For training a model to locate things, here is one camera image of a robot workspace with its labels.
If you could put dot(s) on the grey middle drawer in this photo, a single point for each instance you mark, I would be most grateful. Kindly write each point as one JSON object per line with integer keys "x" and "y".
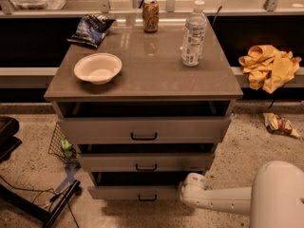
{"x": 150, "y": 162}

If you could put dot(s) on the grey drawer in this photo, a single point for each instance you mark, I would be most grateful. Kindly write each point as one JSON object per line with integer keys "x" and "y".
{"x": 150, "y": 162}
{"x": 145, "y": 130}
{"x": 142, "y": 186}

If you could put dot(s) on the clear plastic water bottle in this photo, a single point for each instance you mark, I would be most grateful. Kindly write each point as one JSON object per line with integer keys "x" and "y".
{"x": 193, "y": 35}

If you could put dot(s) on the crumpled snack wrapper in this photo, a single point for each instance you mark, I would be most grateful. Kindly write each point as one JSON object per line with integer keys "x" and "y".
{"x": 278, "y": 125}

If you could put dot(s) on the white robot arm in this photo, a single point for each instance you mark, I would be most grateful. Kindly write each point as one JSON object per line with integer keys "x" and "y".
{"x": 274, "y": 200}

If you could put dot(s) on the grey bottom drawer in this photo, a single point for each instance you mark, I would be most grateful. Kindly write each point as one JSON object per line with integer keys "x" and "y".
{"x": 142, "y": 186}

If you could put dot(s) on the blue chip bag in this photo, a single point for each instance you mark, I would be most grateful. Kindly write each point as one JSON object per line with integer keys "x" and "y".
{"x": 91, "y": 30}

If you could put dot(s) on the blue tape on floor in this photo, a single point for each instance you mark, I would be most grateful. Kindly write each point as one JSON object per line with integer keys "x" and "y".
{"x": 71, "y": 170}

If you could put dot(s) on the yellow cloth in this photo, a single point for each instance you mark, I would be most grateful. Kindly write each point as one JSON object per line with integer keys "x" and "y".
{"x": 269, "y": 68}

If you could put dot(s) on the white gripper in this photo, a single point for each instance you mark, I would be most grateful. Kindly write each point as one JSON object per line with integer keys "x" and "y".
{"x": 192, "y": 187}

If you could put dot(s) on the wire mesh basket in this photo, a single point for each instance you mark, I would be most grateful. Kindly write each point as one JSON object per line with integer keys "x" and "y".
{"x": 55, "y": 148}

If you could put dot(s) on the white paper bowl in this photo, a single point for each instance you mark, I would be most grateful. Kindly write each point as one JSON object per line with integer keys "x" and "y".
{"x": 98, "y": 68}

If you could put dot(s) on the orange soda can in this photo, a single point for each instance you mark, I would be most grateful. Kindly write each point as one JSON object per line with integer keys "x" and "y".
{"x": 150, "y": 15}

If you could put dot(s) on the grey drawer cabinet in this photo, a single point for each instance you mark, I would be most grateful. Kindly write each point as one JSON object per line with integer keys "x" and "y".
{"x": 153, "y": 82}

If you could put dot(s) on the black stand leg left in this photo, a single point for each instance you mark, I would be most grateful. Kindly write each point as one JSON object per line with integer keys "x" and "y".
{"x": 47, "y": 217}

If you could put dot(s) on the black chair base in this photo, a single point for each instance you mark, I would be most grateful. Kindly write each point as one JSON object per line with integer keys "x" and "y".
{"x": 8, "y": 142}

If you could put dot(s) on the green object in basket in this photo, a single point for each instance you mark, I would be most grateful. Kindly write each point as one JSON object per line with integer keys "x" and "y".
{"x": 67, "y": 148}

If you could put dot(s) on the grey top drawer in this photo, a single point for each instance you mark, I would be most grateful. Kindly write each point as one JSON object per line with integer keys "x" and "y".
{"x": 145, "y": 130}

